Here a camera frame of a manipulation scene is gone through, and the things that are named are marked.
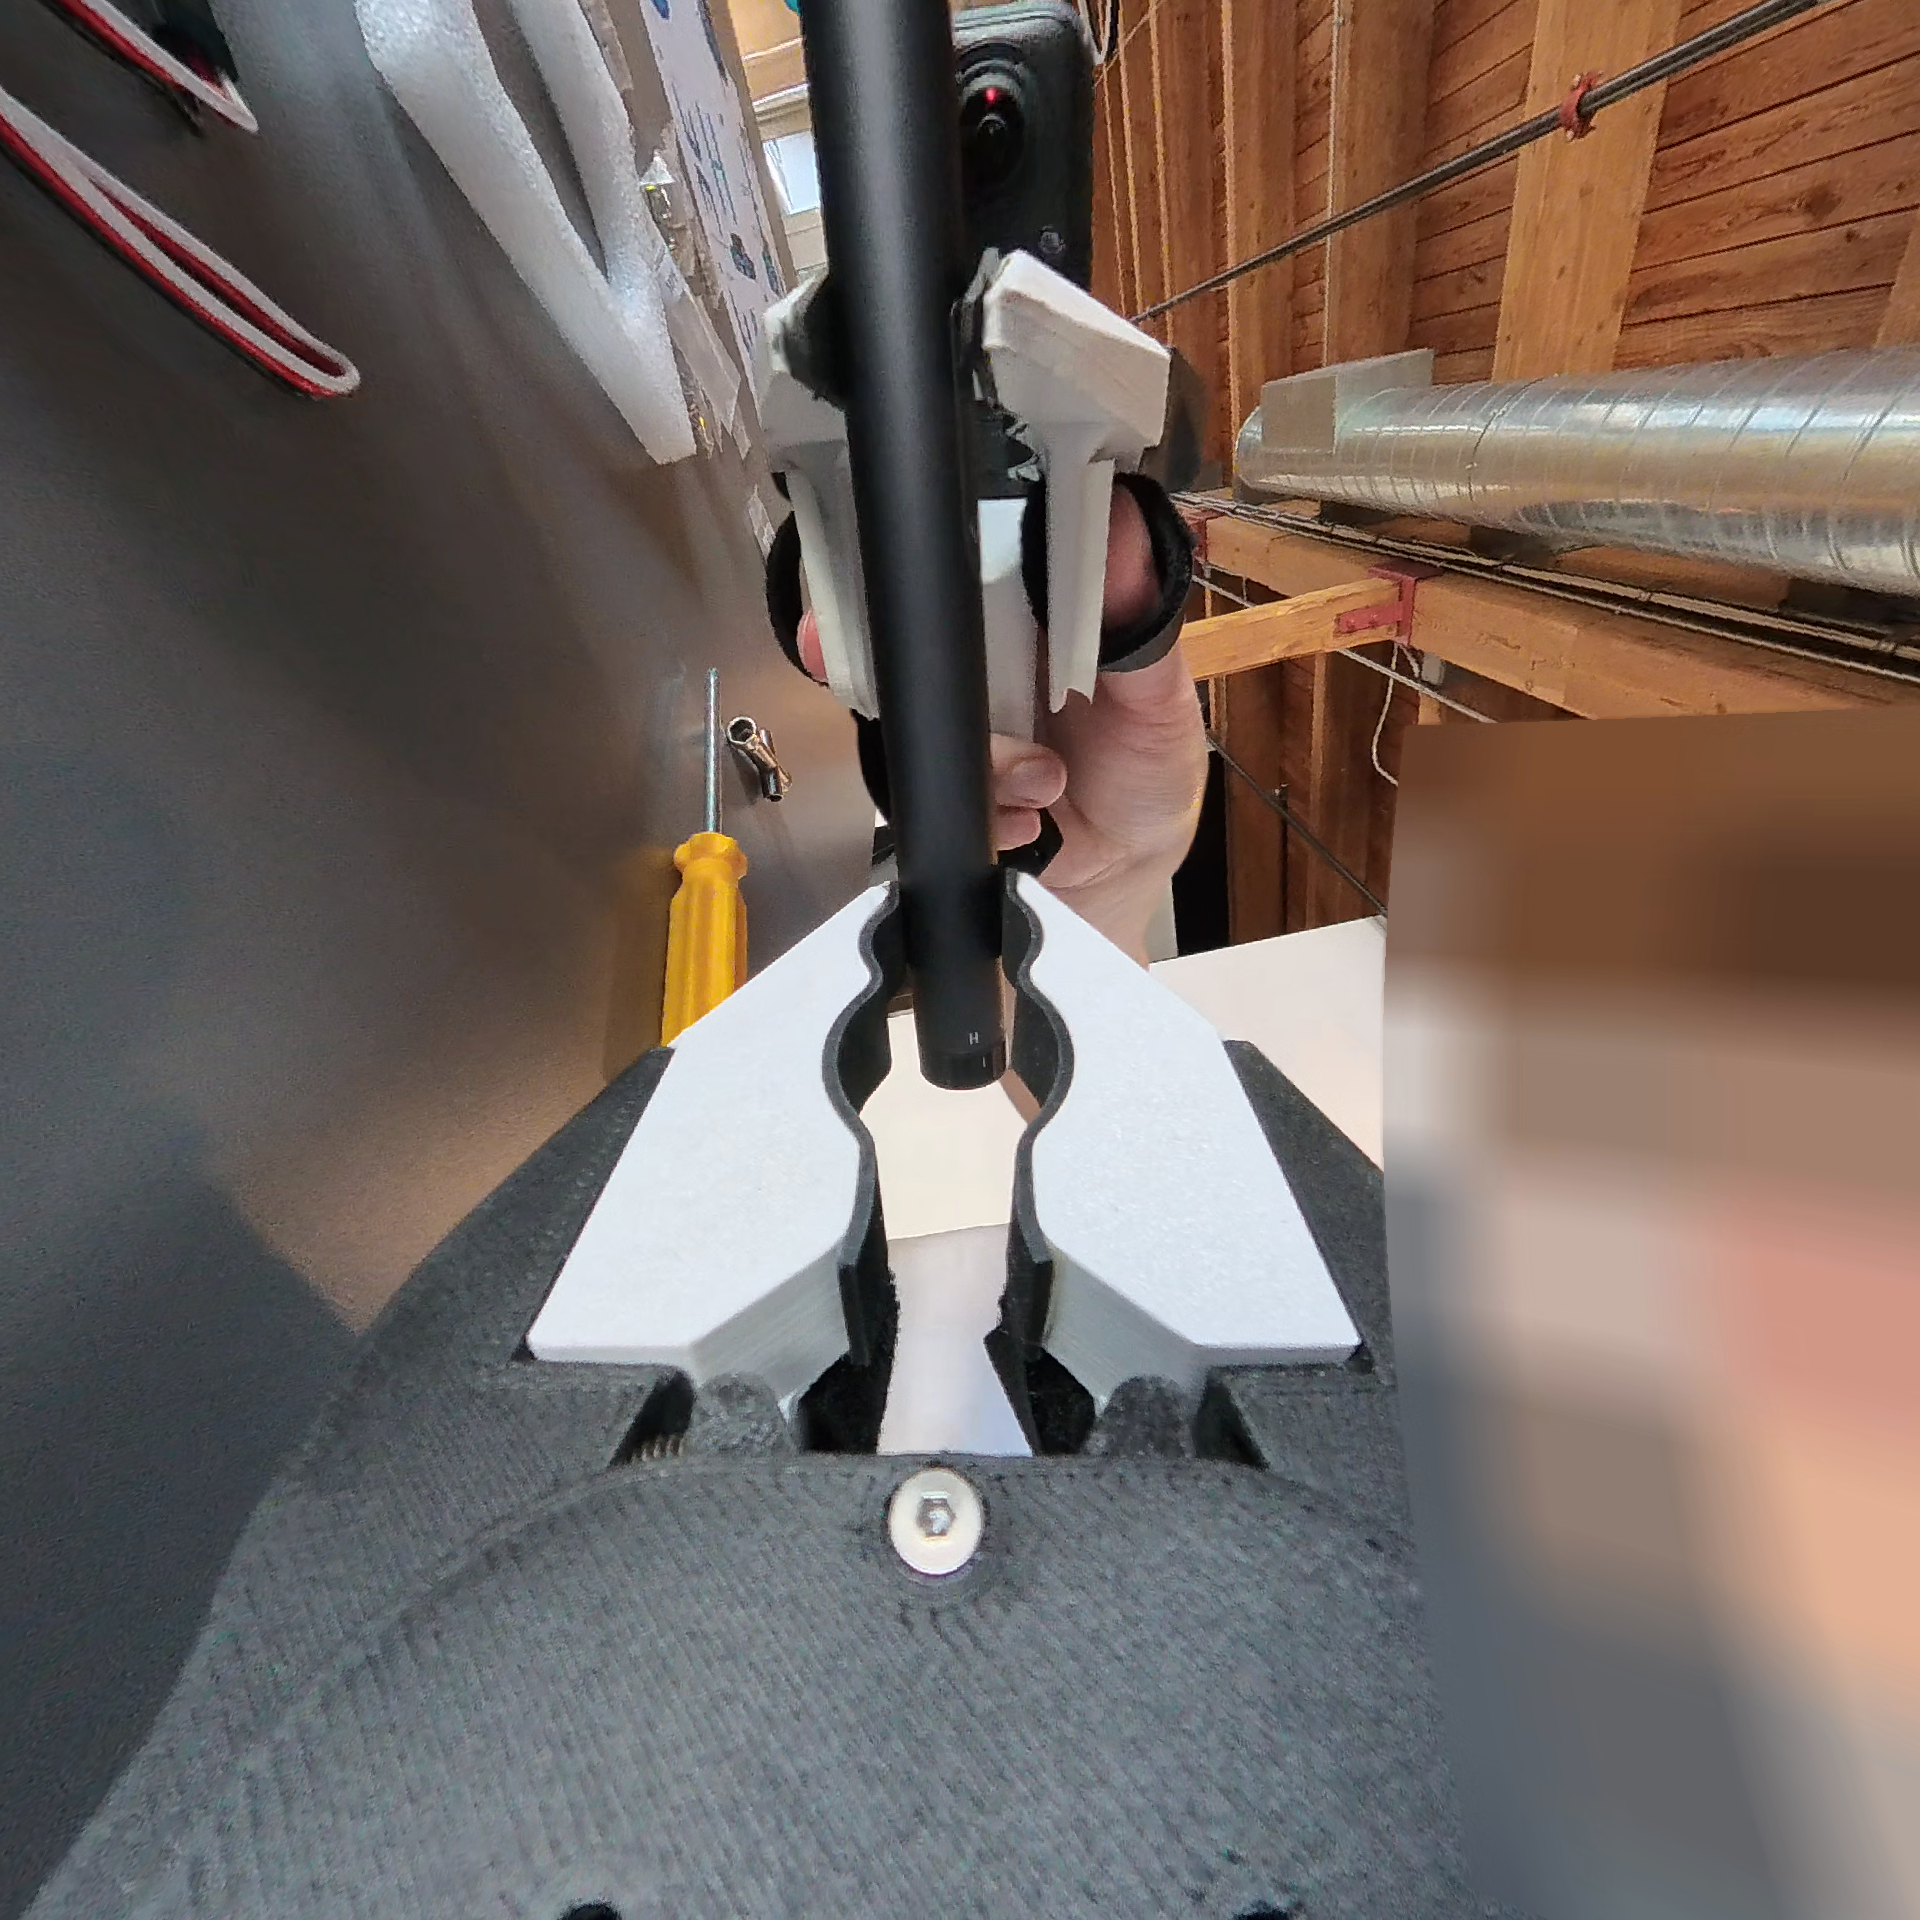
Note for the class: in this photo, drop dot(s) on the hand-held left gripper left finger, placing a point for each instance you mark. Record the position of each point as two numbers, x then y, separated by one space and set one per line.
702 1181

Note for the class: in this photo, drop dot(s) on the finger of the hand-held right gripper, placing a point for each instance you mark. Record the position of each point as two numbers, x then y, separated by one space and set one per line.
1080 374
813 451

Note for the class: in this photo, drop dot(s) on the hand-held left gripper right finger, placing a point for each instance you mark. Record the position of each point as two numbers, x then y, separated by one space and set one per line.
1183 1181

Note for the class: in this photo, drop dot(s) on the black metal rod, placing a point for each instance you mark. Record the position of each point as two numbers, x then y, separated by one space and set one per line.
900 451

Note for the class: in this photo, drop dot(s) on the grey desk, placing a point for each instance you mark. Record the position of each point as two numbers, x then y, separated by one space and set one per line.
300 747

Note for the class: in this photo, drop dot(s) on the person's right hand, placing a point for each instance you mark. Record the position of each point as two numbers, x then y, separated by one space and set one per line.
1140 778

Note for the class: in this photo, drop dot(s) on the white foam piece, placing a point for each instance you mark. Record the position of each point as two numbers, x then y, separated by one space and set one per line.
648 389

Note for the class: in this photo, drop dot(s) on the small metal clip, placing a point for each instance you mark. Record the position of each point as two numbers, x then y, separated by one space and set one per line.
752 754

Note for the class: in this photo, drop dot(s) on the row of printed paper sheets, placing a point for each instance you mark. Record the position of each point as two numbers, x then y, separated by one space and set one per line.
715 148

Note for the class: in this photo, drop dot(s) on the thin metal ceiling rod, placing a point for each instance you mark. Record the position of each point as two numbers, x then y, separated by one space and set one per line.
1423 179

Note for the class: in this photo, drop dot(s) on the red metal bracket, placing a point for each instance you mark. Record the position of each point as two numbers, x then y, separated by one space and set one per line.
1390 601

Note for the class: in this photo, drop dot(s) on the silver metal frame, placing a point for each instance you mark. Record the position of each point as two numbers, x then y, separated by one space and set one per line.
1578 451

